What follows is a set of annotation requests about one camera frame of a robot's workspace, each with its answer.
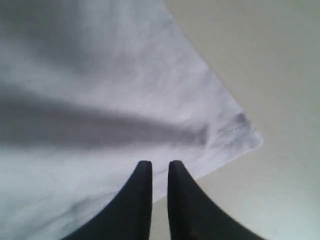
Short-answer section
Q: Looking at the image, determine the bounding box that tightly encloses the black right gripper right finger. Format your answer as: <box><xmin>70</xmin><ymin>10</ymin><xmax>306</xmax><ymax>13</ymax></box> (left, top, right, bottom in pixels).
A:
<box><xmin>167</xmin><ymin>160</ymin><xmax>262</xmax><ymax>240</ymax></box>

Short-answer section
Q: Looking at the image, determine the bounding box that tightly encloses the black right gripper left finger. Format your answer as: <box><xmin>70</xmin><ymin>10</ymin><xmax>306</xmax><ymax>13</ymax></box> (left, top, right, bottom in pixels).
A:
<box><xmin>64</xmin><ymin>161</ymin><xmax>153</xmax><ymax>240</ymax></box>

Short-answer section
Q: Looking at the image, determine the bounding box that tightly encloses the white t-shirt red lettering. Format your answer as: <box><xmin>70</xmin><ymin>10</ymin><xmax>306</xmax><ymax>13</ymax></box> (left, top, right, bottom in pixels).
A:
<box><xmin>0</xmin><ymin>0</ymin><xmax>262</xmax><ymax>240</ymax></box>

